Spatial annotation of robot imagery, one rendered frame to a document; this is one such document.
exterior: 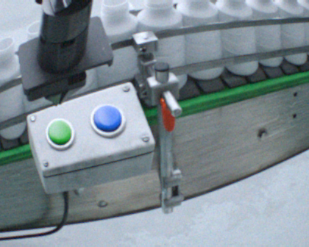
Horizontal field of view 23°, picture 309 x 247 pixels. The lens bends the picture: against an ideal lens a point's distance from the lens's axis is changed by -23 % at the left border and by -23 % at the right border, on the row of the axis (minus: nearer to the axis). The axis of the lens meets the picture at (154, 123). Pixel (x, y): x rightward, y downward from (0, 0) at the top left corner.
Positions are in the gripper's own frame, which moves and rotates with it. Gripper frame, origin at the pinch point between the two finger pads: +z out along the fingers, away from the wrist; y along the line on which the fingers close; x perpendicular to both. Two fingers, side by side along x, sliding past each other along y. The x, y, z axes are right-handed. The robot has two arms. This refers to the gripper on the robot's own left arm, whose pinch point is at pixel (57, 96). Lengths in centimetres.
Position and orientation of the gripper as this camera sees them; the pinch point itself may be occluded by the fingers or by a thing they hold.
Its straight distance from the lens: 91.6
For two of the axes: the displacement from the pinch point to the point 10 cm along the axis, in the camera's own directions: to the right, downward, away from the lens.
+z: -0.8, 4.9, 8.7
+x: 3.3, 8.4, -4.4
